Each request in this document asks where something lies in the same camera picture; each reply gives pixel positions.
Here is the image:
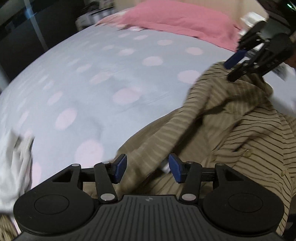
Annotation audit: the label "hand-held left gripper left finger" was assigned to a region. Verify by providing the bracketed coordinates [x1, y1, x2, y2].
[39, 153, 127, 204]

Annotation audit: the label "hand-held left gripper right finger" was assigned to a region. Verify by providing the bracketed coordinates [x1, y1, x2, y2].
[168, 153, 257, 205]

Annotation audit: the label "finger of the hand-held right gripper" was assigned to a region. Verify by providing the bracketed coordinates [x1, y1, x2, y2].
[228, 34, 294, 82]
[224, 21, 269, 69]

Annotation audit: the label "brown striped shirt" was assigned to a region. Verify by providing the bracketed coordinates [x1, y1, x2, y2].
[114, 61, 294, 237]

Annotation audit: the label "white crumpled clothes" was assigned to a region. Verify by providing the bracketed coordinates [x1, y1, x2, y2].
[0, 130, 35, 214]

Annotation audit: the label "beige padded headboard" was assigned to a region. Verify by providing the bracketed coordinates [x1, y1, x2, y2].
[228, 0, 270, 26]

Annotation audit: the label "pink pillow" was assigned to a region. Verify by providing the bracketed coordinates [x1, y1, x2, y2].
[96, 0, 242, 52]

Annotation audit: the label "brown striped pants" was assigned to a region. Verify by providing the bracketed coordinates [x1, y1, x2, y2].
[0, 213, 20, 241]

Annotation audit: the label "white nightstand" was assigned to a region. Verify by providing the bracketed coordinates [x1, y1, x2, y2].
[75, 7, 116, 29]

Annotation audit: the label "dark sliding wardrobe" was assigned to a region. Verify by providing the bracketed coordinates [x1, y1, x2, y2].
[0, 0, 88, 81]

